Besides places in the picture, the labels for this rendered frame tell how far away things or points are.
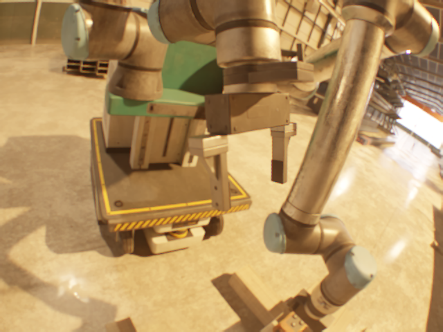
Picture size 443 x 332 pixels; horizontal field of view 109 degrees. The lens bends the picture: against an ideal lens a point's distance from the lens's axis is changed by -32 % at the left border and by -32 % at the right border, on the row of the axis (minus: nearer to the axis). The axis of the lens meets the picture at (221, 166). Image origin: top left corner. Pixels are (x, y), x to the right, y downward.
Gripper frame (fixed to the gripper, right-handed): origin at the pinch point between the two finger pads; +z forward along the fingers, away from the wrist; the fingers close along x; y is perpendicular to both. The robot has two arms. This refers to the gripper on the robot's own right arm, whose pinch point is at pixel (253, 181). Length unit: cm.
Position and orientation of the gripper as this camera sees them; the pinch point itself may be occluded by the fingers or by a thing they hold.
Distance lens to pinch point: 35.6
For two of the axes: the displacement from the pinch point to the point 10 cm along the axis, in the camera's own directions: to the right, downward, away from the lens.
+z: 0.6, 9.6, 2.8
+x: -7.6, 2.2, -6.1
